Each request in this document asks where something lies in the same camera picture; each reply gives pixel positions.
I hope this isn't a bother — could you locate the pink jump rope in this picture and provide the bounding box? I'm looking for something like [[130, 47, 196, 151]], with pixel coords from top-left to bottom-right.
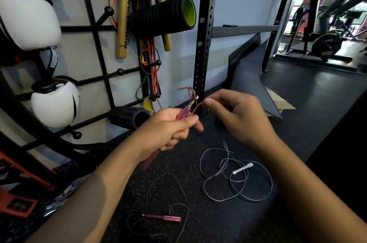
[[126, 86, 208, 243]]

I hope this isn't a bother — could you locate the person's right forearm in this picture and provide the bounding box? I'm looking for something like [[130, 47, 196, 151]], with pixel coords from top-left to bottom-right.
[[258, 134, 367, 243]]

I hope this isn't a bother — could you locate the short gold stick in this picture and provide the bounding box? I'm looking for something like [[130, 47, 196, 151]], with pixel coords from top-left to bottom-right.
[[153, 0, 172, 52]]

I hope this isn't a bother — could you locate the black exercise machine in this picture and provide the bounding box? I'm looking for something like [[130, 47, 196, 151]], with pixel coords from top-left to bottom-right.
[[286, 0, 367, 63]]

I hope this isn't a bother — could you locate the long gold stick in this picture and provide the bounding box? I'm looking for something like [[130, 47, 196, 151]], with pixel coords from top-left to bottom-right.
[[115, 0, 132, 59]]

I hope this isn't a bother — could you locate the white jump rope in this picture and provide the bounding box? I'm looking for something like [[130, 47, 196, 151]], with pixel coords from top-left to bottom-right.
[[199, 140, 273, 203]]

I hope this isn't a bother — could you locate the small black foam roller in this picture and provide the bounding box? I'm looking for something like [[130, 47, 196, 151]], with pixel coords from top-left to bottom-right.
[[108, 106, 151, 130]]

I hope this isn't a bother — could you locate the yellow resistance band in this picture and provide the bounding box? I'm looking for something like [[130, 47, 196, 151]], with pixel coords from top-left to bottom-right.
[[143, 96, 156, 116]]

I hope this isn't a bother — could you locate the shiny silver bracket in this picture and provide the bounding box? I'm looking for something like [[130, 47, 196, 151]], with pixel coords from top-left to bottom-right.
[[43, 174, 92, 217]]

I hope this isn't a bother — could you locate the black foam roller green core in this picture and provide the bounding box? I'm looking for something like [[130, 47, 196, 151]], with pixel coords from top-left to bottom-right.
[[128, 0, 197, 40]]

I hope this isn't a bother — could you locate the person's left forearm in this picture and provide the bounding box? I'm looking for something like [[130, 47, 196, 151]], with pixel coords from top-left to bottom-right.
[[26, 136, 149, 243]]

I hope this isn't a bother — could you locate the large white boxing glove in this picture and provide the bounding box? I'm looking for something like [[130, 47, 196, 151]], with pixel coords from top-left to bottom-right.
[[0, 0, 62, 51]]

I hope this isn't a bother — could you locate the grey folded floor mat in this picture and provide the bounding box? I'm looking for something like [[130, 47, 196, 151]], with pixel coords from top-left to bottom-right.
[[227, 33, 283, 120]]

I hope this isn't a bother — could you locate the orange strap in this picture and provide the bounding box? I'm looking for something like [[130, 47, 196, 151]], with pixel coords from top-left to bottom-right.
[[0, 151, 57, 218]]

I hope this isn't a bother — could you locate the person's left hand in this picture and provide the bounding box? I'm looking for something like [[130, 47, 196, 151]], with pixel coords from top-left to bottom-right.
[[134, 107, 205, 163]]

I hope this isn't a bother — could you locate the flat cardboard piece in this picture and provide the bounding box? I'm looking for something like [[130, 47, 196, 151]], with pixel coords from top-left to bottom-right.
[[263, 86, 296, 117]]

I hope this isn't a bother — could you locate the person's right hand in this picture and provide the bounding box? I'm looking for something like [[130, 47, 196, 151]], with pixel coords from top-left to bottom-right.
[[202, 88, 280, 154]]

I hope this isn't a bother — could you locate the red resistance bands bundle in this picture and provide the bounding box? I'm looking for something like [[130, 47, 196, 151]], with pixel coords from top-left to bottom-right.
[[135, 0, 163, 102]]

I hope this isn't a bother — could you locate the small white boxing glove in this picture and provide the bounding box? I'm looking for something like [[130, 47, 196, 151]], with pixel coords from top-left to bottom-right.
[[31, 78, 81, 129]]

